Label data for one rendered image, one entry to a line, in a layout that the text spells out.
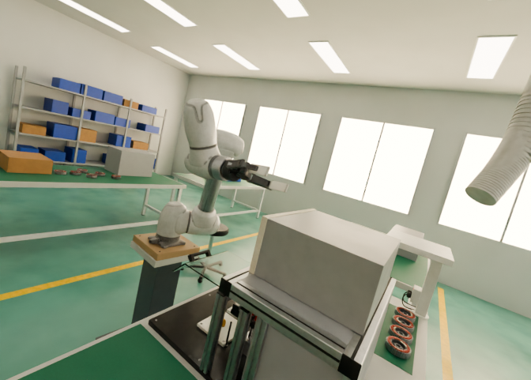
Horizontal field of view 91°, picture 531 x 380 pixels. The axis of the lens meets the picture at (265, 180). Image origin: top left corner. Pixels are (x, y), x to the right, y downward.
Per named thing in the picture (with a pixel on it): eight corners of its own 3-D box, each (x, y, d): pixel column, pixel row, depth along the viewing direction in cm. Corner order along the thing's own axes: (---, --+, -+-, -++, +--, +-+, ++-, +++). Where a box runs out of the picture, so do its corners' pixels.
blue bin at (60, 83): (50, 86, 547) (52, 77, 544) (70, 92, 577) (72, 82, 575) (58, 88, 525) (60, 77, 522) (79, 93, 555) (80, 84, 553)
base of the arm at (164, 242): (141, 238, 169) (142, 231, 169) (169, 235, 188) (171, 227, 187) (157, 250, 160) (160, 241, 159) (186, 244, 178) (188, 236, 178)
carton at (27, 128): (15, 129, 519) (16, 121, 517) (38, 133, 549) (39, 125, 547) (21, 133, 498) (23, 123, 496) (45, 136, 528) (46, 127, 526)
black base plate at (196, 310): (148, 324, 105) (148, 319, 104) (244, 279, 159) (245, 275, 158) (235, 408, 80) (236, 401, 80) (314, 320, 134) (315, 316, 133)
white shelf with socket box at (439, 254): (363, 306, 159) (383, 236, 154) (374, 287, 190) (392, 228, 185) (427, 340, 141) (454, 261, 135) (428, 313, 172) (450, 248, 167)
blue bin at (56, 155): (36, 156, 556) (37, 146, 554) (56, 157, 587) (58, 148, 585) (43, 160, 535) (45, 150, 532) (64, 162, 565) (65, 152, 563)
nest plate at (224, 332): (196, 325, 107) (197, 323, 107) (221, 311, 120) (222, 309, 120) (223, 347, 99) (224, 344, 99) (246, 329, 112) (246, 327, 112)
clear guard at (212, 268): (171, 271, 99) (175, 257, 99) (216, 257, 119) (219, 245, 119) (235, 317, 82) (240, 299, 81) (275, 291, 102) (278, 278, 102)
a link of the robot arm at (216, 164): (229, 161, 101) (241, 163, 98) (220, 182, 99) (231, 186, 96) (214, 150, 94) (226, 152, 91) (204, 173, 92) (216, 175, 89)
